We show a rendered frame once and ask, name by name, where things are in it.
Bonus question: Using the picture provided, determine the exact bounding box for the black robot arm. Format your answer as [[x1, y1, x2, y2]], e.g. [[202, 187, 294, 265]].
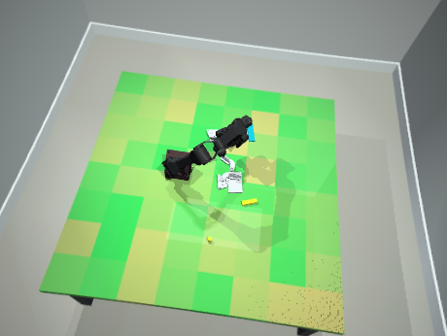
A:
[[162, 116, 253, 177]]

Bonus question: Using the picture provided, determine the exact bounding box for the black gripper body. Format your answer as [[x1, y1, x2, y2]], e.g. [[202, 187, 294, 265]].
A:
[[213, 134, 249, 156]]

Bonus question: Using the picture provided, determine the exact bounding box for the cyan flat bar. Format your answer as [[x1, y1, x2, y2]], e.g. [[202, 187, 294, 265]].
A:
[[248, 125, 255, 142]]

